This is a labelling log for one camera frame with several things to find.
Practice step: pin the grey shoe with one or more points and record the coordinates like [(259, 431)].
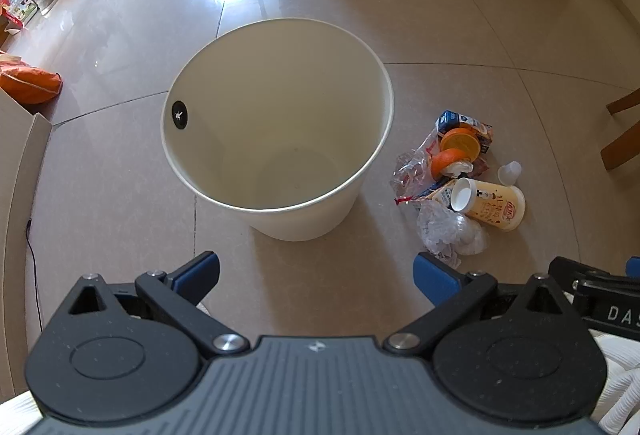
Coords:
[(50, 1)]

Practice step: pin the clear red-printed plastic wrapper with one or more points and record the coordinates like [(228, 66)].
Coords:
[(410, 165)]

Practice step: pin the blue milk carton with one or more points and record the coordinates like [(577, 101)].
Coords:
[(470, 121)]

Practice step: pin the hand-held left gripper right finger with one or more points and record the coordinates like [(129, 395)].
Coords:
[(435, 277)]

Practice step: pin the orange fruit half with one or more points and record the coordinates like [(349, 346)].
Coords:
[(445, 162)]

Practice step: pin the yellow instant noodle cup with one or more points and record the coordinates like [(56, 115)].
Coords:
[(495, 205)]

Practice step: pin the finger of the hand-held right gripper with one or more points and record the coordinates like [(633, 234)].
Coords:
[(634, 266), (565, 267)]

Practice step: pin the orange bag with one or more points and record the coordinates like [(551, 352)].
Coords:
[(27, 82)]

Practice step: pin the person's right hand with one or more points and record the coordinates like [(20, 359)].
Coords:
[(625, 390)]

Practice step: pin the clear plastic bag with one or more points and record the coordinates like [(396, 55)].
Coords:
[(450, 230)]

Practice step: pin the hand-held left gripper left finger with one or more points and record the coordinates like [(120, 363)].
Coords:
[(197, 272)]

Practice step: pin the white plastic bin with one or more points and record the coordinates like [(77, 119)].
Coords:
[(280, 80)]

